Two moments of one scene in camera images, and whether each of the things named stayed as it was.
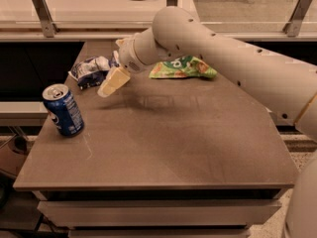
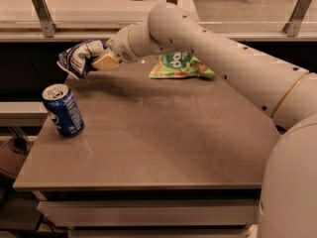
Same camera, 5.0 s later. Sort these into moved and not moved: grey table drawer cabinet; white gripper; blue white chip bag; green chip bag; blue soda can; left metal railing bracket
Moved: blue white chip bag; white gripper
Not moved: blue soda can; grey table drawer cabinet; left metal railing bracket; green chip bag
